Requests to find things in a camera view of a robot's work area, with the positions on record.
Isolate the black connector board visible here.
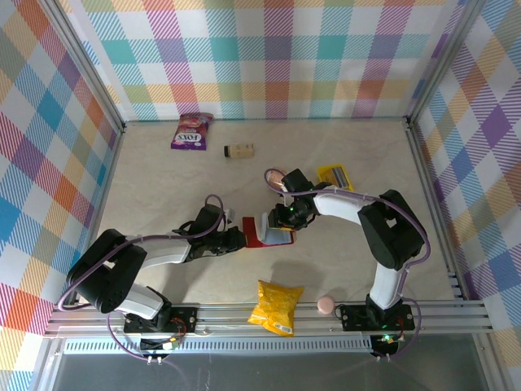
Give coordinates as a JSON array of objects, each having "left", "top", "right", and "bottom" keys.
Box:
[
  {"left": 140, "top": 336, "right": 182, "bottom": 354},
  {"left": 372, "top": 333, "right": 401, "bottom": 354}
]

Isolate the aluminium side rail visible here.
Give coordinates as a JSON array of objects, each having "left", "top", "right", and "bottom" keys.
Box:
[
  {"left": 75, "top": 125, "right": 125, "bottom": 305},
  {"left": 405, "top": 121, "right": 467, "bottom": 302}
]

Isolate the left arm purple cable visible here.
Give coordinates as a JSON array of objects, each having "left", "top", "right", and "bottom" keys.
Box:
[{"left": 55, "top": 194, "right": 227, "bottom": 363}]

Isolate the slotted cable duct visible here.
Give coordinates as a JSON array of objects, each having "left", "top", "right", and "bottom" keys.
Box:
[{"left": 63, "top": 336, "right": 375, "bottom": 356}]

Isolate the purple candy bag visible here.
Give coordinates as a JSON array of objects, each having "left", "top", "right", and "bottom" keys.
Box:
[{"left": 169, "top": 114, "right": 214, "bottom": 152}]

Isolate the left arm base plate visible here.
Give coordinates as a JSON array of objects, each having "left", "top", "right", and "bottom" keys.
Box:
[{"left": 123, "top": 305, "right": 199, "bottom": 333}]

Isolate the small brown bottle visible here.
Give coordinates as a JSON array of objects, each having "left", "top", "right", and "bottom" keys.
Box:
[{"left": 222, "top": 142, "right": 256, "bottom": 160}]

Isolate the aluminium front rail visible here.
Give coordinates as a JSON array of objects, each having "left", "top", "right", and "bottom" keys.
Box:
[{"left": 44, "top": 300, "right": 494, "bottom": 339}]

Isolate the red card holder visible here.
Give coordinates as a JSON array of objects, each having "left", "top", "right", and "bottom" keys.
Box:
[{"left": 242, "top": 213, "right": 297, "bottom": 249}]

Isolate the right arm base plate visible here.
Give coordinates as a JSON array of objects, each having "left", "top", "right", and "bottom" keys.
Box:
[{"left": 339, "top": 304, "right": 416, "bottom": 332}]

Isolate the yellow card tray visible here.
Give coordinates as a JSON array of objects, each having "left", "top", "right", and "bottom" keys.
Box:
[{"left": 316, "top": 163, "right": 354, "bottom": 192}]

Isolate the aluminium corner post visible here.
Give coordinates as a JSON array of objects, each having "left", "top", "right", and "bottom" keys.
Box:
[
  {"left": 405, "top": 0, "right": 489, "bottom": 127},
  {"left": 42, "top": 0, "right": 125, "bottom": 135}
]

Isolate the yellow chips bag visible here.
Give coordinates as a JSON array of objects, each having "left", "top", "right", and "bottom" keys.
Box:
[{"left": 247, "top": 279, "right": 305, "bottom": 338}]

